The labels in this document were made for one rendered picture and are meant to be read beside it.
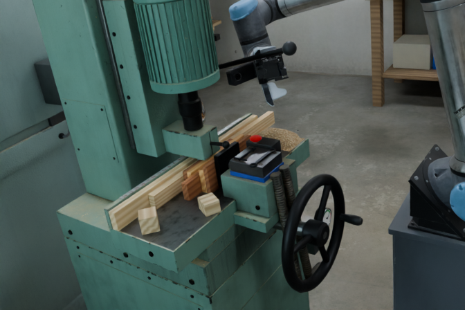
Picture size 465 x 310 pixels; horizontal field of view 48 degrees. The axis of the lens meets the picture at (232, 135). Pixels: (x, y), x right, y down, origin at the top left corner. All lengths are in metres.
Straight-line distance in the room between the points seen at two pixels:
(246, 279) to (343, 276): 1.06
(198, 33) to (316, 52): 3.67
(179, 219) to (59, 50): 0.56
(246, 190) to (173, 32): 0.41
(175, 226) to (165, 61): 0.38
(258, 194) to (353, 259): 1.34
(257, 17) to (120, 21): 0.45
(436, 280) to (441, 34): 0.84
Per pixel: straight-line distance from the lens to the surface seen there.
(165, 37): 1.23
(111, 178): 1.56
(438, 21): 1.35
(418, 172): 1.73
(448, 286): 1.86
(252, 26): 1.59
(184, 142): 1.38
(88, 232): 1.57
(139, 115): 1.40
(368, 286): 2.40
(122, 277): 1.56
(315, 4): 1.63
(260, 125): 1.62
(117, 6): 1.32
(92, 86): 1.43
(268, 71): 1.43
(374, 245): 2.62
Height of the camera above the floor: 1.57
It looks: 24 degrees down
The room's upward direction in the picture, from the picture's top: 8 degrees counter-clockwise
